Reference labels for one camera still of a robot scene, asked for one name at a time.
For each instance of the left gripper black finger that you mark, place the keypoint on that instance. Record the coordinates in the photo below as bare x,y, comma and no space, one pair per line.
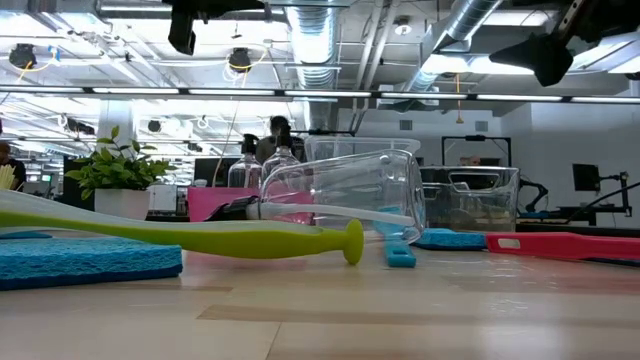
181,35

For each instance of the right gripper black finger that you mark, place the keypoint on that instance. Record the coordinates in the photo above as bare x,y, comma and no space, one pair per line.
545,57

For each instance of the pink plastic bin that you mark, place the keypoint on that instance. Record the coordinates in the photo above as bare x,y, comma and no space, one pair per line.
210,202

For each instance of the red dish brush white bristles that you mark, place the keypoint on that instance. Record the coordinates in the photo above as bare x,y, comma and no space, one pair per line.
575,246

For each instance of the green dish brush yellow bristles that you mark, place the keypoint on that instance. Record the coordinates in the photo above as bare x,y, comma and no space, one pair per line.
225,242

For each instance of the blue dish brush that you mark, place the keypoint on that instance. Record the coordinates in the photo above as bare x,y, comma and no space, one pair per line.
400,255

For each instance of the black monitor on arm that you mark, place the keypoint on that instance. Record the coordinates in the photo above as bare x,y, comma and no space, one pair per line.
585,177

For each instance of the black background robot arm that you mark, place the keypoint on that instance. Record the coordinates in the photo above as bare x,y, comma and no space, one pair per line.
535,192

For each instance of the person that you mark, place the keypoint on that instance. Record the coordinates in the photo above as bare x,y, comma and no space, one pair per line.
471,161
12,170
277,124

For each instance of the long ceiling light bar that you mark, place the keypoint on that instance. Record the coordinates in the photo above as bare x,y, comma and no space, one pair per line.
320,93

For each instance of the black computer monitor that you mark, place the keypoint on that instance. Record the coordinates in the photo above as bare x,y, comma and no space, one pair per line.
210,172

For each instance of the potted green plant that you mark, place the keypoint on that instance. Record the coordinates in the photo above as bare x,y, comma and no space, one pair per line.
120,170

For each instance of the dark office desk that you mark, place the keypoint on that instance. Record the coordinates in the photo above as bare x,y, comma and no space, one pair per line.
595,212

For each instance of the white box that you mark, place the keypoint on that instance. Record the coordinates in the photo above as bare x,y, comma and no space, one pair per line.
162,199

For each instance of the dark cabinet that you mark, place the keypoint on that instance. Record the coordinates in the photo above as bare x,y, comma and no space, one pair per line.
75,185

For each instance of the tall frosted clear bin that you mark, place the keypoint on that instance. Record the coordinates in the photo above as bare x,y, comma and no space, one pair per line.
350,146

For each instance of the slanted silver air duct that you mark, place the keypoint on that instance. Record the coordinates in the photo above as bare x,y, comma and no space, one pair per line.
465,20

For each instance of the wide silver air duct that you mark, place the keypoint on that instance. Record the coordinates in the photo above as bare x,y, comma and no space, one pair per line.
315,50

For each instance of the black frame stand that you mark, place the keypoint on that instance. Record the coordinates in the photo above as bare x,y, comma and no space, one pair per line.
475,137

